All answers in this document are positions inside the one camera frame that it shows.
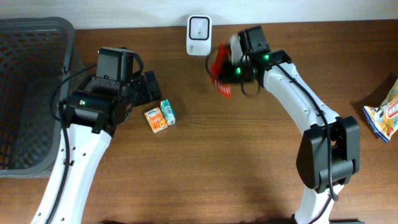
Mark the red Hacks candy bag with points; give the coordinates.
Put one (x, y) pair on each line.
(216, 70)

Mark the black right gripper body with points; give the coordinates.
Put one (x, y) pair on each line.
(239, 76)

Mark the green Kleenex tissue pack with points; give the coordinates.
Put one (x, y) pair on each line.
(167, 112)

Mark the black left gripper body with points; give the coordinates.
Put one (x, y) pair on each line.
(129, 91)

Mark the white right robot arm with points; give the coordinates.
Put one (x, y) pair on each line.
(329, 151)

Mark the grey plastic basket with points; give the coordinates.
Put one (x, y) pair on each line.
(36, 55)

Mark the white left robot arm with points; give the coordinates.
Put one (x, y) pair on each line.
(89, 117)

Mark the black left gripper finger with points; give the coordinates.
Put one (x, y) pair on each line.
(141, 94)
(152, 86)

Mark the white black barcode scanner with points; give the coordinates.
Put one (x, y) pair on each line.
(199, 32)

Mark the orange Kleenex tissue pack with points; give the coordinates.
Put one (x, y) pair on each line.
(156, 120)

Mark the beige wet wipes pack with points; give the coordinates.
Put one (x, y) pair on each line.
(383, 119)

